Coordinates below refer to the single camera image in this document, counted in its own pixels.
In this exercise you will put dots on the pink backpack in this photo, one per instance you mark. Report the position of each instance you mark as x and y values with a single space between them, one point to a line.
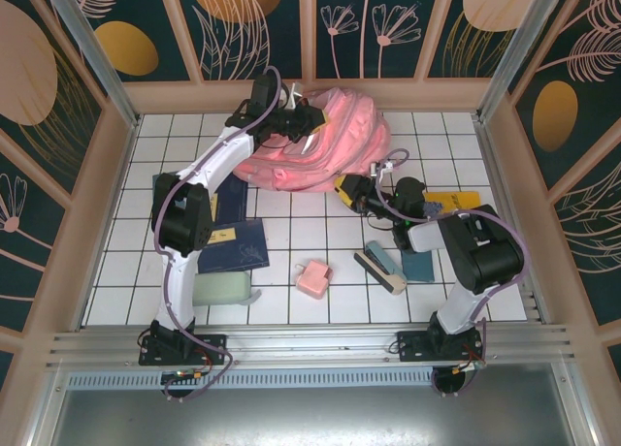
339 140

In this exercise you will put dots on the yellow picture book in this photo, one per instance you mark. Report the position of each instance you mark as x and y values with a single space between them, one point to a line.
461 200

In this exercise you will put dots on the plain teal booklet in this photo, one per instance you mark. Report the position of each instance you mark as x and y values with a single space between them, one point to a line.
419 266

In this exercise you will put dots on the teal and beige stapler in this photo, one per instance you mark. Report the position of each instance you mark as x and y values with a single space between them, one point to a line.
381 269

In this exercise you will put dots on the pink power adapter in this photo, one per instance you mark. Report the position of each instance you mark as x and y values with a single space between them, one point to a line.
313 281

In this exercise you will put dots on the navy notebook with flower drawing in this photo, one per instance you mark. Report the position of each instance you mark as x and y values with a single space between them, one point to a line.
242 247

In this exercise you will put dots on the teal booklet with gold print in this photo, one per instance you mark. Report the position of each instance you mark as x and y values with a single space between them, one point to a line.
159 186

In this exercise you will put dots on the green pencil case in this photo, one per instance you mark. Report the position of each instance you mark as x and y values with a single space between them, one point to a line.
220 288

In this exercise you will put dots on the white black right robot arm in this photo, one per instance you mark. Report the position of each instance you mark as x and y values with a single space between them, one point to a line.
490 257

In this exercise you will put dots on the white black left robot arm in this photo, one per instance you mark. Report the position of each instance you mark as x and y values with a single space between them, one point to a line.
220 155

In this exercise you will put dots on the grey metal sheet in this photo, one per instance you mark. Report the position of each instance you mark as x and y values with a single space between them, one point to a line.
310 417

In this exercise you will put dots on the aluminium side rail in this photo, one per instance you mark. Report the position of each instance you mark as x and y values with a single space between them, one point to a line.
502 194

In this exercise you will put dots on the long aluminium base rail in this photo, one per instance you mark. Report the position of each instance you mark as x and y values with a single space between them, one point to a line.
310 341

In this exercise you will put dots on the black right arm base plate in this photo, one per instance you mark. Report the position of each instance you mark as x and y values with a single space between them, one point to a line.
410 349

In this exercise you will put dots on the aluminium corner post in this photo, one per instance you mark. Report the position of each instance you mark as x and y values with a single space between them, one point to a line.
520 48
91 48

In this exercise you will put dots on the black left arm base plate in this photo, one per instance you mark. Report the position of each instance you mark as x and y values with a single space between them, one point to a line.
213 349

